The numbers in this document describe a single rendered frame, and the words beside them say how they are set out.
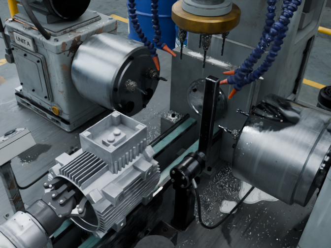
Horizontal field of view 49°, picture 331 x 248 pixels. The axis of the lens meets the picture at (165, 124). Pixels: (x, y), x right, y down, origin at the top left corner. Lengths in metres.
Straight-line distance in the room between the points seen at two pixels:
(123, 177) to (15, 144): 0.30
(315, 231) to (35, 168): 0.87
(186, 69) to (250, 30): 0.23
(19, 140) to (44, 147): 0.38
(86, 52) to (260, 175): 0.66
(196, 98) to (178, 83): 0.08
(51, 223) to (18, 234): 0.07
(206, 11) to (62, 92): 0.62
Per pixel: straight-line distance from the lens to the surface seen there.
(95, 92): 1.18
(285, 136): 0.89
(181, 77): 1.21
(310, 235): 0.97
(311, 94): 3.36
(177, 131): 1.20
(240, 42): 1.20
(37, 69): 1.36
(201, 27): 0.92
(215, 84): 0.83
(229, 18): 0.94
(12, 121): 1.53
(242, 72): 0.87
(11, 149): 0.99
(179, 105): 1.28
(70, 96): 1.33
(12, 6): 1.53
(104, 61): 1.15
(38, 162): 1.32
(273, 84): 1.20
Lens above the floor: 1.67
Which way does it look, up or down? 38 degrees down
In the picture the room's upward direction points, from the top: 2 degrees clockwise
